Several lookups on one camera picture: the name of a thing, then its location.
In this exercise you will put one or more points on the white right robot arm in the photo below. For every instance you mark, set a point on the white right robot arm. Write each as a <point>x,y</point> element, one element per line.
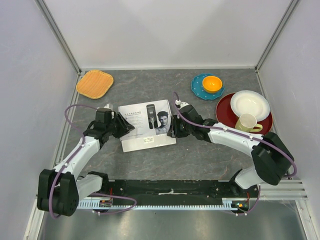
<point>272,161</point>

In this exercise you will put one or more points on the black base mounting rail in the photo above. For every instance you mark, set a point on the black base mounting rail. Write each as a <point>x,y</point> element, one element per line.
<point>177,192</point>

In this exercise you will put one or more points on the white paper bowl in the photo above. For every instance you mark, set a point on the white paper bowl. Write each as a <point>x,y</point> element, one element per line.
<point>250,102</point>

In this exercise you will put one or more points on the woven orange tray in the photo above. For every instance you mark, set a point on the woven orange tray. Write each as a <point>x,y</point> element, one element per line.
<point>94,84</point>

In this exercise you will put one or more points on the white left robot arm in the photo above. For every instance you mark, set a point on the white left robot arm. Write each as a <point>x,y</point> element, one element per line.
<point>59,189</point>

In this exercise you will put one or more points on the dark red plate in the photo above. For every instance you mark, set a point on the dark red plate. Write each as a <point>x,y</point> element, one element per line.
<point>226,116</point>

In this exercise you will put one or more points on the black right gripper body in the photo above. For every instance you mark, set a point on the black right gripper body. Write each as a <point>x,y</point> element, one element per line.
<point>179,129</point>

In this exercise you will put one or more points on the teal dotted plate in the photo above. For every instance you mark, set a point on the teal dotted plate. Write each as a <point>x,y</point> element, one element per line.
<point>199,90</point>

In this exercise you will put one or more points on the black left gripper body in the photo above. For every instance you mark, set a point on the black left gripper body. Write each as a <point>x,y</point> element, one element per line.
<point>118,126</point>

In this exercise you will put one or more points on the white clipper kit box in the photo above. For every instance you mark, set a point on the white clipper kit box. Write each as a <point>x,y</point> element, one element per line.
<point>151,122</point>

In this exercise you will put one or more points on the pale yellow mug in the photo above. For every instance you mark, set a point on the pale yellow mug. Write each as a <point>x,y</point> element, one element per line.
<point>248,123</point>

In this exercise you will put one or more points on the orange bowl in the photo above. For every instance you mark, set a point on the orange bowl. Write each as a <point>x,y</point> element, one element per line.
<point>212,84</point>

